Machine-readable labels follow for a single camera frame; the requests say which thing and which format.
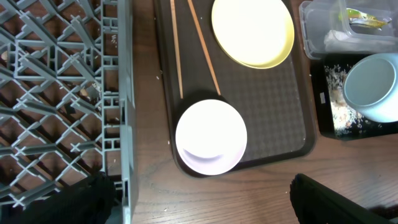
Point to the yellow round plate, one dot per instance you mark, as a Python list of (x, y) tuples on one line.
[(255, 33)]

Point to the wooden chopstick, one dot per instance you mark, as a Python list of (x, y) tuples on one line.
[(203, 45), (176, 46)]

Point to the clear plastic waste bin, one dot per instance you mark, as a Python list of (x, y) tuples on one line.
[(317, 18)]

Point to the spilled rice food waste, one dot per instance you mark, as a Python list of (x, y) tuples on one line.
[(345, 119)]

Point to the green snack wrapper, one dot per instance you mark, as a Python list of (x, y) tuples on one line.
[(358, 18)]

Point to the white paper napkin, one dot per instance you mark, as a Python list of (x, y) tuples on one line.
[(336, 41)]

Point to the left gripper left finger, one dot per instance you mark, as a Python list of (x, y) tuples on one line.
[(89, 201)]

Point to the grey plastic dishwasher rack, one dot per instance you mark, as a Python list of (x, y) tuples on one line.
[(67, 101)]

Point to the dark brown serving tray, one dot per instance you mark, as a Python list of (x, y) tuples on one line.
[(273, 102)]

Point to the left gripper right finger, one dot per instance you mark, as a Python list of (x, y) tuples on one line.
[(314, 203)]

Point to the black rectangular waste tray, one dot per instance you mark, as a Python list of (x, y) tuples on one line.
[(322, 101)]

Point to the light blue bowl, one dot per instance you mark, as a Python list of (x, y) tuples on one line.
[(370, 87)]

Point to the white pink round bowl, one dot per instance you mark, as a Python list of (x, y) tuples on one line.
[(211, 137)]

